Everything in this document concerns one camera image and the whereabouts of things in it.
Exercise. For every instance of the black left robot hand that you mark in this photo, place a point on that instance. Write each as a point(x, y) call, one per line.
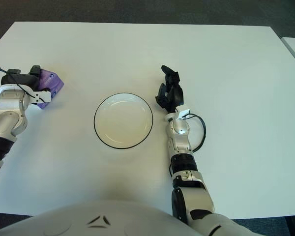
point(17, 78)

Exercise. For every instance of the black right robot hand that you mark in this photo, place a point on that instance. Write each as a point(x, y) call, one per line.
point(177, 96)

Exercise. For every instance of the purple tissue paper pack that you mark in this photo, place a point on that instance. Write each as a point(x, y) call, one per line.
point(51, 82)

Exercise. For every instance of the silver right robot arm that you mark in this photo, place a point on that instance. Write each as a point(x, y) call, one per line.
point(180, 140)

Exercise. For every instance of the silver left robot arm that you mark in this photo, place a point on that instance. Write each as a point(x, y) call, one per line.
point(9, 108)

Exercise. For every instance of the white plate with black rim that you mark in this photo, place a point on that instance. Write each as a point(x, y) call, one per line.
point(123, 120)

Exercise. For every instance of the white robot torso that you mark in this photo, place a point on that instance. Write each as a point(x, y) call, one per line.
point(88, 218)

